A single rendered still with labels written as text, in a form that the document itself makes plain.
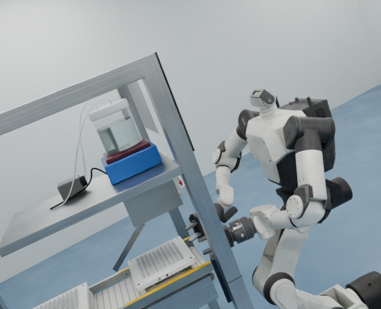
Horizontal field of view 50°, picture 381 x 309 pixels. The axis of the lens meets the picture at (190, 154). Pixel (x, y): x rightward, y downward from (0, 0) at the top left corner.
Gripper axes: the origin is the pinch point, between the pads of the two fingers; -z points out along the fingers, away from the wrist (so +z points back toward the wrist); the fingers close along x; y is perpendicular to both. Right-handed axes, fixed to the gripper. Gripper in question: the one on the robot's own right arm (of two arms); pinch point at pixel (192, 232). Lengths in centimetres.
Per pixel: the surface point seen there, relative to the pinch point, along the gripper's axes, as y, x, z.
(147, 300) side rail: -6.0, 5.3, -36.2
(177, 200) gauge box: -1.8, -16.8, -2.6
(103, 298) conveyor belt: 19.9, 7.4, -39.1
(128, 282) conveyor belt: 16.1, 7.3, -28.2
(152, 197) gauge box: 2.9, -22.5, -10.2
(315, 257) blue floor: 18, 90, 108
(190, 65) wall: 228, -49, 289
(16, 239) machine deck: 5, -37, -63
